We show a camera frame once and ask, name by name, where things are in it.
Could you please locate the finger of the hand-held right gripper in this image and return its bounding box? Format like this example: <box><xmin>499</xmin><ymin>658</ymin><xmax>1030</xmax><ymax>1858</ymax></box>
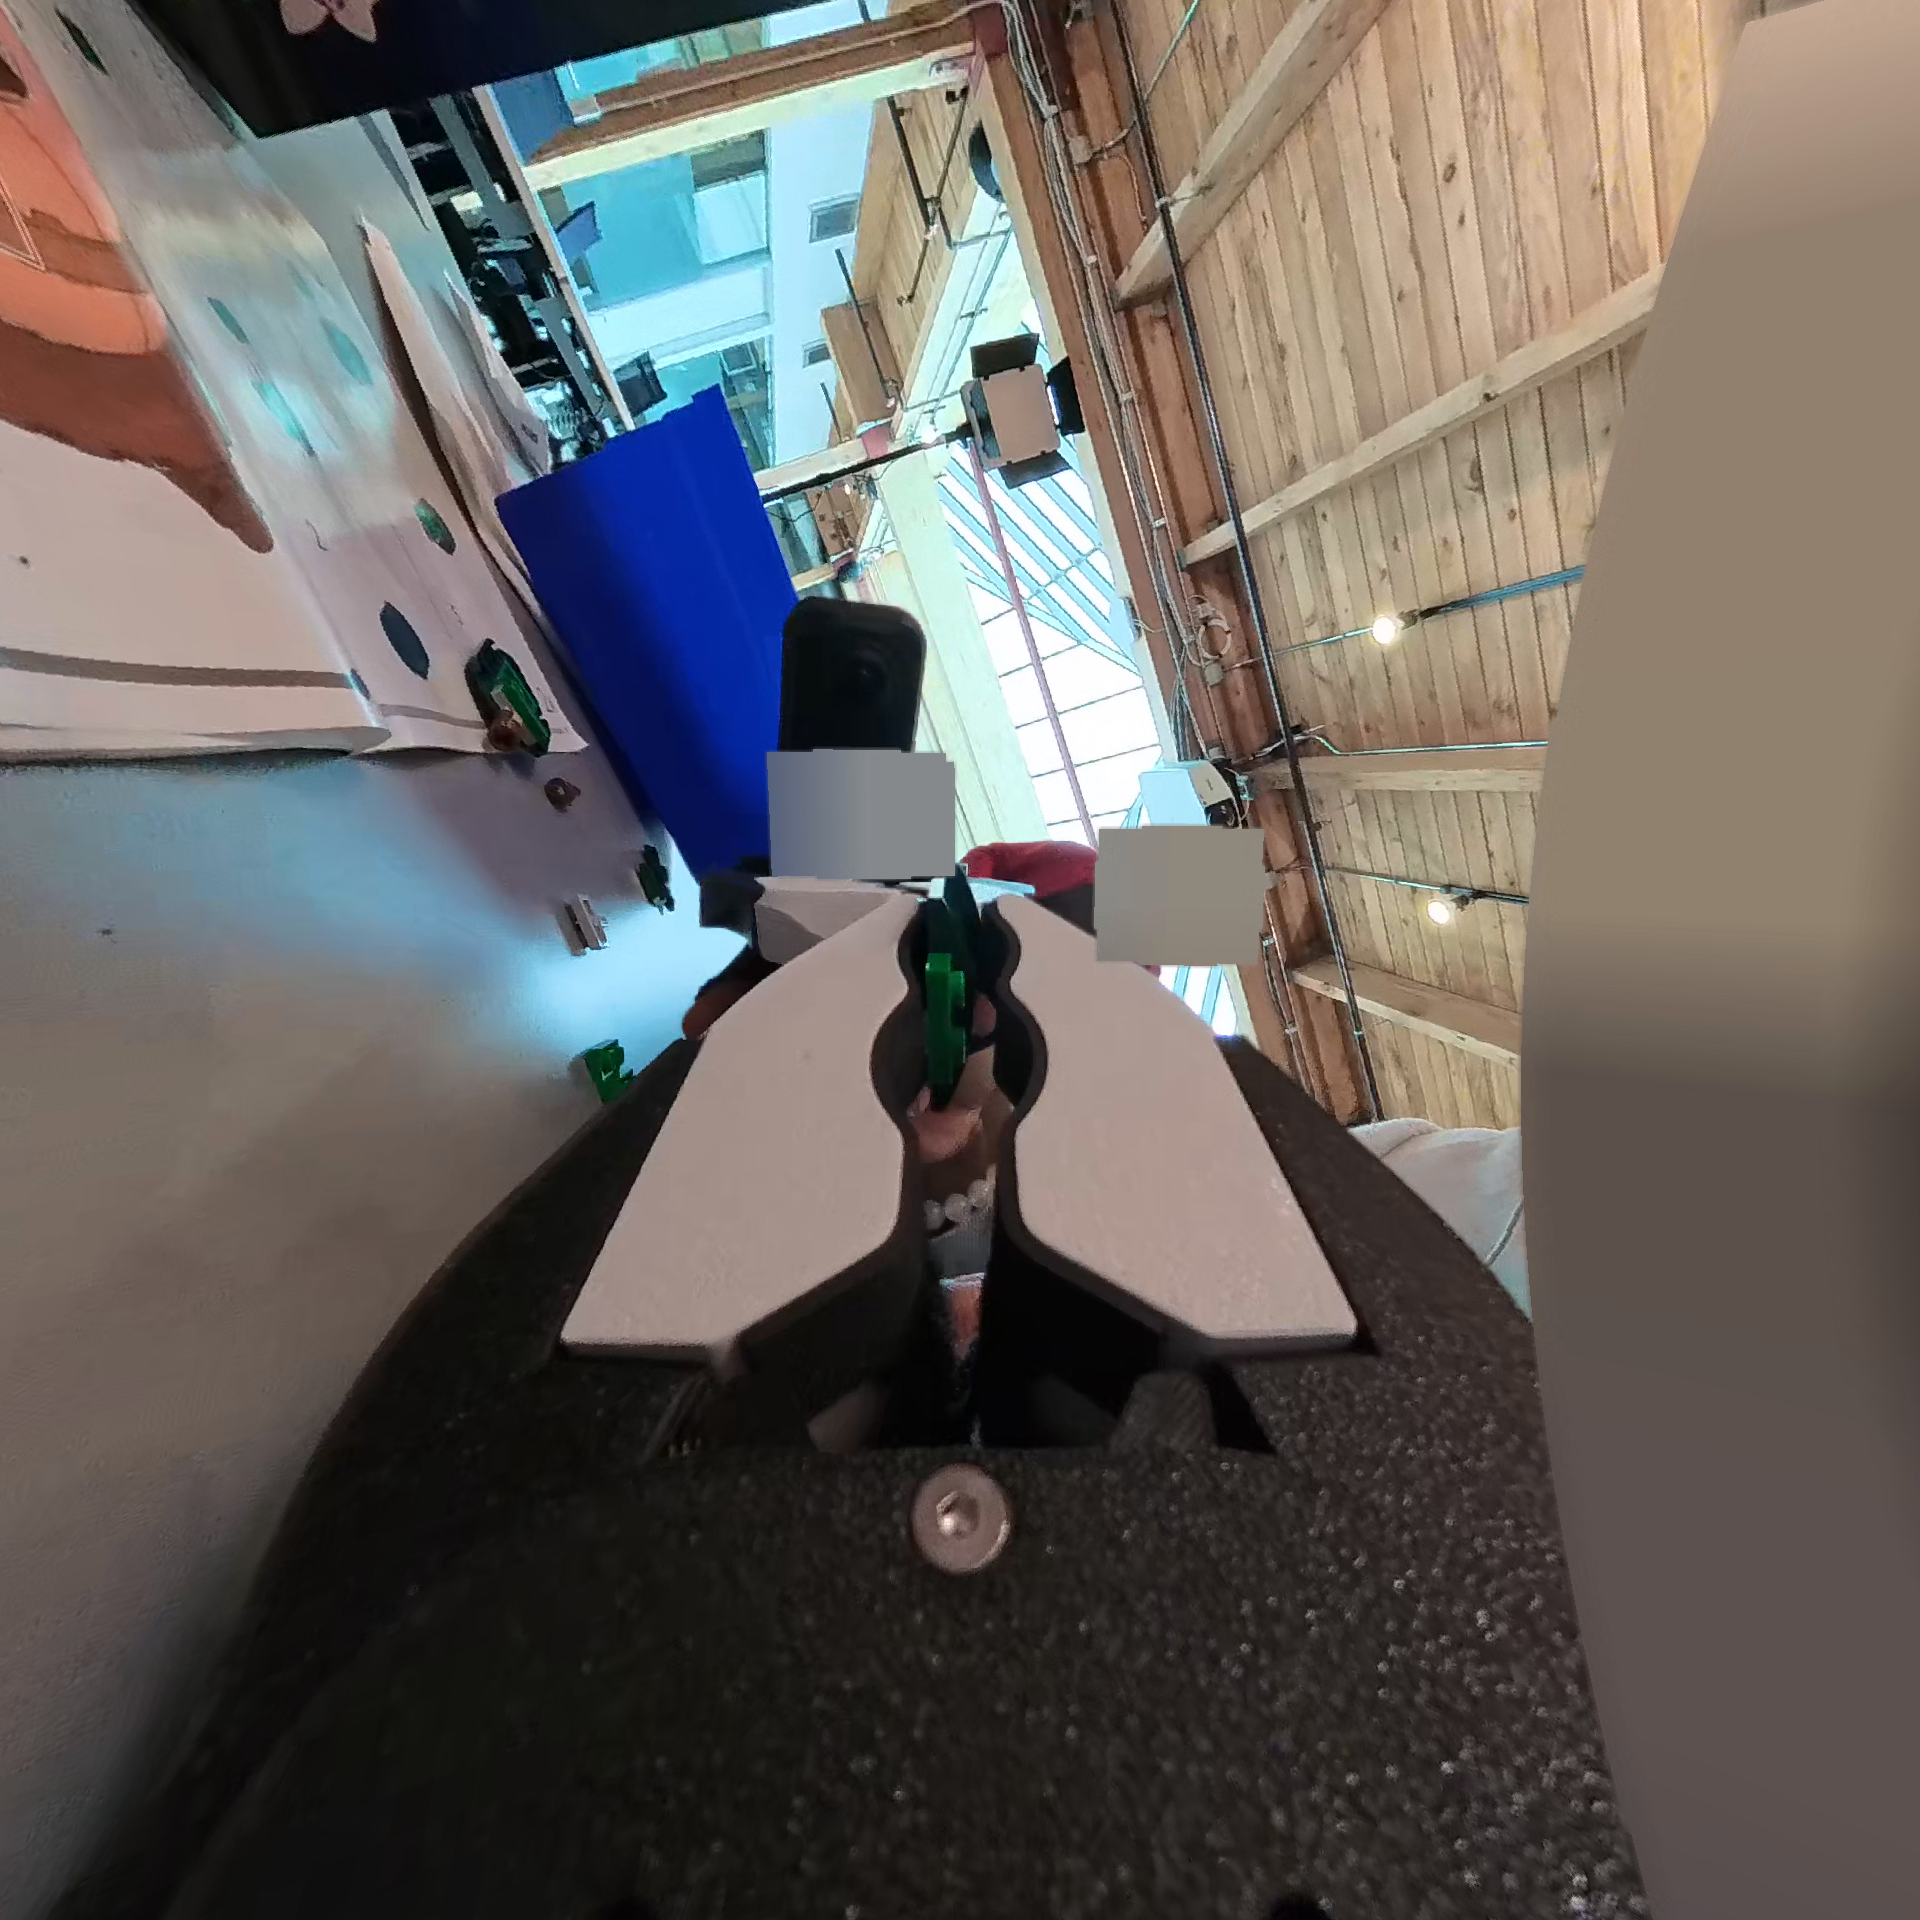
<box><xmin>753</xmin><ymin>877</ymin><xmax>925</xmax><ymax>966</ymax></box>

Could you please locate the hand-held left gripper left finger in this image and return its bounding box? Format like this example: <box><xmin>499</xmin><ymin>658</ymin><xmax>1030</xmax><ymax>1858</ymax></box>
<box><xmin>560</xmin><ymin>895</ymin><xmax>937</xmax><ymax>1383</ymax></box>

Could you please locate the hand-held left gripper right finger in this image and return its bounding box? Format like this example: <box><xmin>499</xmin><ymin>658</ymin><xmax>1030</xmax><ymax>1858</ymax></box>
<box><xmin>983</xmin><ymin>890</ymin><xmax>1361</xmax><ymax>1353</ymax></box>

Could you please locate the green toy brick piece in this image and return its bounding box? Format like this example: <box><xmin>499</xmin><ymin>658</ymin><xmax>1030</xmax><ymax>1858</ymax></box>
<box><xmin>919</xmin><ymin>877</ymin><xmax>981</xmax><ymax>1119</ymax></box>

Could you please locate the person's right hand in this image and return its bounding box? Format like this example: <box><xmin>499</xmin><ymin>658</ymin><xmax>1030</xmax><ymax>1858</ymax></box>
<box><xmin>913</xmin><ymin>1017</ymin><xmax>1003</xmax><ymax>1161</ymax></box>

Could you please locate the blue board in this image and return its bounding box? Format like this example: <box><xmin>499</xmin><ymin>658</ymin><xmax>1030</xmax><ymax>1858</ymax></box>
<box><xmin>496</xmin><ymin>385</ymin><xmax>799</xmax><ymax>879</ymax></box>

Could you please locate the red cap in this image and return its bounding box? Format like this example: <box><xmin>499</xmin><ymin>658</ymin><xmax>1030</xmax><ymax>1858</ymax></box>
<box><xmin>960</xmin><ymin>839</ymin><xmax>1099</xmax><ymax>902</ymax></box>

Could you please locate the person's white jacket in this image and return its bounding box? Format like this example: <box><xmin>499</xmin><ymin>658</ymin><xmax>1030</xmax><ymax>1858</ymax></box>
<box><xmin>1351</xmin><ymin>1118</ymin><xmax>1531</xmax><ymax>1314</ymax></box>

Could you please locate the square light panel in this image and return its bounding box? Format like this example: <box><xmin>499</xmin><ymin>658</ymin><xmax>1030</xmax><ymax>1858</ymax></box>
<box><xmin>960</xmin><ymin>336</ymin><xmax>1086</xmax><ymax>489</ymax></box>

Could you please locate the green and brown brick assembly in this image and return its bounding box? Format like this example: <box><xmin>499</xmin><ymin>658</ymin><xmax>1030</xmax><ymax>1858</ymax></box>
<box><xmin>463</xmin><ymin>638</ymin><xmax>544</xmax><ymax>751</ymax></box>

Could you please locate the toy brick instruction booklet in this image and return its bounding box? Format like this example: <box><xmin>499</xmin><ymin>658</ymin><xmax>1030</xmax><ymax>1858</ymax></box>
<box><xmin>0</xmin><ymin>0</ymin><xmax>593</xmax><ymax>770</ymax></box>

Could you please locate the white security camera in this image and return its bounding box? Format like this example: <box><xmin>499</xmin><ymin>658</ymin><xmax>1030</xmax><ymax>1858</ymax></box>
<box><xmin>1136</xmin><ymin>755</ymin><xmax>1250</xmax><ymax>829</ymax></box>

